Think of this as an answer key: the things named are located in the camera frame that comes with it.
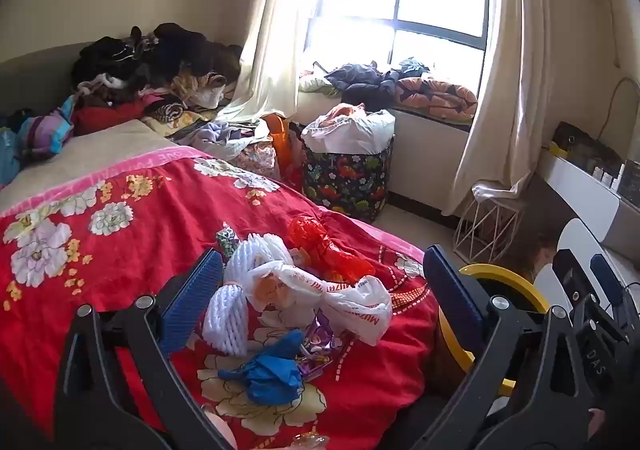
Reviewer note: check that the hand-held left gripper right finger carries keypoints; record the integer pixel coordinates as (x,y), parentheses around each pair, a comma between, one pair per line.
(452,287)

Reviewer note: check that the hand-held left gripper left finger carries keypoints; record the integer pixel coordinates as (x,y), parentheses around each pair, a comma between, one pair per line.
(192,302)

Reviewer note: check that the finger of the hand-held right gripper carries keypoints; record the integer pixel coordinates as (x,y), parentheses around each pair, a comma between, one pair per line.
(607,280)
(570,277)

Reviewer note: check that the white foam fruit net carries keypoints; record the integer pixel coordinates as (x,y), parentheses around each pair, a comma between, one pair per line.
(225,320)

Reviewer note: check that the yellow-rimmed trash bin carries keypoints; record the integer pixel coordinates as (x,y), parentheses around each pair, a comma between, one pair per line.
(500,272)

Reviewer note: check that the green patterned wrapper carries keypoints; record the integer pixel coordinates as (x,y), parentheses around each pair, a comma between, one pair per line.
(227,240)

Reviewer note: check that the white printed plastic bag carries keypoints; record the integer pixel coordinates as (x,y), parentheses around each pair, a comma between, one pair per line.
(360,310)

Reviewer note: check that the blue glove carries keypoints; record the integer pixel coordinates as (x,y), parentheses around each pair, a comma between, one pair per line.
(270,370)

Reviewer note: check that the purple snack wrapper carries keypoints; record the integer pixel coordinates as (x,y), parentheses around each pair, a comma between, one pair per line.
(320,340)

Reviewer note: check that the red plastic bag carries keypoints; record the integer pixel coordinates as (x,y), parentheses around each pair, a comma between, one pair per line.
(320,245)

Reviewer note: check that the person's right hand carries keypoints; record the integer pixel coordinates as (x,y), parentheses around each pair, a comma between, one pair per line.
(597,422)

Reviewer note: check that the white chair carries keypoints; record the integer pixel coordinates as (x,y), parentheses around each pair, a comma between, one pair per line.
(575,235)

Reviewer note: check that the red floral blanket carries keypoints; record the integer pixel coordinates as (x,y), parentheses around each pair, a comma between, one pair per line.
(125,280)

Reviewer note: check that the white vanity desk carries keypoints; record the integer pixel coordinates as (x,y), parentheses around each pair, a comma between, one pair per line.
(585,195)

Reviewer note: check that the row of cosmetic bottles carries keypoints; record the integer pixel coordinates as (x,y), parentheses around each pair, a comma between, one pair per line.
(625,180)

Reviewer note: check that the white satin cloth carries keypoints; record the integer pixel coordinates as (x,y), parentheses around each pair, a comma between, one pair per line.
(495,192)

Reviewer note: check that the black case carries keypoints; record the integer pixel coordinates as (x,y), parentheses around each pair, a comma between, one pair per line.
(580,142)

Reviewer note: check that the dinosaur print storage basket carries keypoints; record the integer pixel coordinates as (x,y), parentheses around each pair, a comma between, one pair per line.
(345,185)

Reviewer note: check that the pink floral bag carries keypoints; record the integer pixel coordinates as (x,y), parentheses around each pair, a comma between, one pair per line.
(260,157)

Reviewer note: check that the lavender white garment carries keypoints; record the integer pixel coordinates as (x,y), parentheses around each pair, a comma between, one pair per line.
(220,134)

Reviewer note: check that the white bag of laundry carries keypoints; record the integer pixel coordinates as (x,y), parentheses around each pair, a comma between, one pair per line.
(360,134)

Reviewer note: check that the beige bed sheet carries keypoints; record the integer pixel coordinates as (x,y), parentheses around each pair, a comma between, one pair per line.
(90,154)

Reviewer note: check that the orange bag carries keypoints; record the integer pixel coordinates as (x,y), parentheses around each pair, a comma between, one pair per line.
(280,139)

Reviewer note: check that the cream curtain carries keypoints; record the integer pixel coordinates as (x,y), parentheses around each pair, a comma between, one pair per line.
(285,29)
(525,79)

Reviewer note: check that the purple striped cloth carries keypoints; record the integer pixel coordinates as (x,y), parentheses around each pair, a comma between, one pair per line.
(47,129)

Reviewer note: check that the dark blue jacket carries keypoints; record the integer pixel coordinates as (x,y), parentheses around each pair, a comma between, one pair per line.
(360,79)

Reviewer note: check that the blue cloth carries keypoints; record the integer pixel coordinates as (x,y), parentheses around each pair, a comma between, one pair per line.
(9,154)

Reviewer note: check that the green white cloth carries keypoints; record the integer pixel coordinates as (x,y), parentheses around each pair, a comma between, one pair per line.
(315,82)

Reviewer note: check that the pile of dark clothes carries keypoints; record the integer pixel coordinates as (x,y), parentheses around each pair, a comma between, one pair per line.
(165,54)

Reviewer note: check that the grey headboard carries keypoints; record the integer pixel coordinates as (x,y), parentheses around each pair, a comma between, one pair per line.
(35,79)

